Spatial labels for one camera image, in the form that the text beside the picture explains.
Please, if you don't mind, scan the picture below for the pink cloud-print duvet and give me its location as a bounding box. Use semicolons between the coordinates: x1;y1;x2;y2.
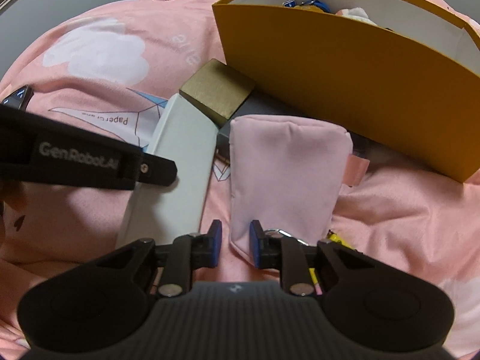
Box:
1;0;479;359

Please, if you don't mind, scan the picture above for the pink fabric pouch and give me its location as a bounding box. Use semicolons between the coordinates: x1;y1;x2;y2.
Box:
229;116;370;262

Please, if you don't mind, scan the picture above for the silver carabiner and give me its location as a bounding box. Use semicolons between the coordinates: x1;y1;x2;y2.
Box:
264;228;309;246

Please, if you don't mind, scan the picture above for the yellow tape measure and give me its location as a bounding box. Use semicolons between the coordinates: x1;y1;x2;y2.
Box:
309;230;352;295

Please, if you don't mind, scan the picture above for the white flat box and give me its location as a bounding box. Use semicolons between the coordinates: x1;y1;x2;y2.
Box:
114;92;220;250

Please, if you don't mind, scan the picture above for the white bunny plush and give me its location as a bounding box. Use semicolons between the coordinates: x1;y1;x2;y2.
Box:
335;7;377;26

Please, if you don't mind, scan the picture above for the blue yellow plush keychain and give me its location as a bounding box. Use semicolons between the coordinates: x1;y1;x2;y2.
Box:
282;0;331;13

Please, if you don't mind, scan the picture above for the orange cardboard box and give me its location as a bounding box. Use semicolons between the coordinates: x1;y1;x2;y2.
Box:
212;0;479;182

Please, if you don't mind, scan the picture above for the gold small box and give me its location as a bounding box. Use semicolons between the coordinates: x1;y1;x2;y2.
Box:
179;58;256;127

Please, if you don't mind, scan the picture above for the dark grey small box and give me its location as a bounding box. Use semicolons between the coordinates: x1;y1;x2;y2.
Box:
216;90;306;162

